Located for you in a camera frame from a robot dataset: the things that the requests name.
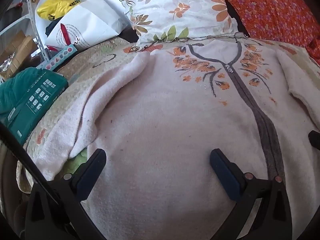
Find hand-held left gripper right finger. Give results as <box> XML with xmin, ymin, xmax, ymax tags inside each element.
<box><xmin>209</xmin><ymin>149</ymin><xmax>293</xmax><ymax>240</ymax></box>

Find light blue box coloured shapes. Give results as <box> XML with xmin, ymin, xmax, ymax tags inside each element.
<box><xmin>35</xmin><ymin>43</ymin><xmax>78</xmax><ymax>71</ymax></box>

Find orange floral cloth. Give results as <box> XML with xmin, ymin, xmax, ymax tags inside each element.
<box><xmin>219</xmin><ymin>0</ymin><xmax>320</xmax><ymax>64</ymax></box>

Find black cable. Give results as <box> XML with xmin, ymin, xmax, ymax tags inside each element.
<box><xmin>0</xmin><ymin>123</ymin><xmax>62</xmax><ymax>204</ymax></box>

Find quilted heart-pattern blanket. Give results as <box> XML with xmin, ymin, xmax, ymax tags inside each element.
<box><xmin>15</xmin><ymin>36</ymin><xmax>320</xmax><ymax>195</ymax></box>

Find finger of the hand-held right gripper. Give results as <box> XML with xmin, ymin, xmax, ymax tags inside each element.
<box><xmin>308</xmin><ymin>130</ymin><xmax>320</xmax><ymax>152</ymax></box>

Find cardboard boxes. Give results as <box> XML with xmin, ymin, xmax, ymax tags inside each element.
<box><xmin>0</xmin><ymin>35</ymin><xmax>38</xmax><ymax>79</ymax></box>

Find white floral pillow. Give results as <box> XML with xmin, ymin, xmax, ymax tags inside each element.
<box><xmin>119</xmin><ymin>0</ymin><xmax>238</xmax><ymax>52</ymax></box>

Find green mailer package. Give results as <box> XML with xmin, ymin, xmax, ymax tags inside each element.
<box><xmin>4</xmin><ymin>70</ymin><xmax>69</xmax><ymax>144</ymax></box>

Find white metal shelf rack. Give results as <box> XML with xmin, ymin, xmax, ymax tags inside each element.
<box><xmin>0</xmin><ymin>0</ymin><xmax>47</xmax><ymax>64</ymax></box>

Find yellow plastic bag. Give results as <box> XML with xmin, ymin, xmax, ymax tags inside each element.
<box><xmin>37</xmin><ymin>0</ymin><xmax>82</xmax><ymax>22</ymax></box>

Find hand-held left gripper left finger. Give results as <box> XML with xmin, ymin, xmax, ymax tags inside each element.
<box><xmin>25</xmin><ymin>149</ymin><xmax>107</xmax><ymax>240</ymax></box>

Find white paper bag red handles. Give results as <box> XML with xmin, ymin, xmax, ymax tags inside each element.
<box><xmin>45</xmin><ymin>0</ymin><xmax>130</xmax><ymax>53</ymax></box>

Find teal cloth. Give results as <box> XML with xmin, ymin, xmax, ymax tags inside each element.
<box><xmin>0</xmin><ymin>69</ymin><xmax>47</xmax><ymax>119</ymax></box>

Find pink floral zip sweater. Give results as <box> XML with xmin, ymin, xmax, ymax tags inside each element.
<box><xmin>36</xmin><ymin>39</ymin><xmax>320</xmax><ymax>240</ymax></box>

